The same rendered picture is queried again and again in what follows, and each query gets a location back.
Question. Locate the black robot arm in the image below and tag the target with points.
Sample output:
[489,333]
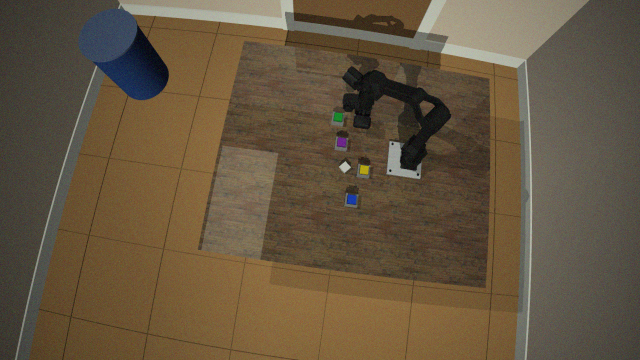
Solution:
[374,84]

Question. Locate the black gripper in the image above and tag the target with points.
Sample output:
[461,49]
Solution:
[362,119]

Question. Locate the green button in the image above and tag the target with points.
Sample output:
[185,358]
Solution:
[337,119]

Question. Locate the purple button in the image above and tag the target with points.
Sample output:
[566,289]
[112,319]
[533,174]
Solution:
[341,143]

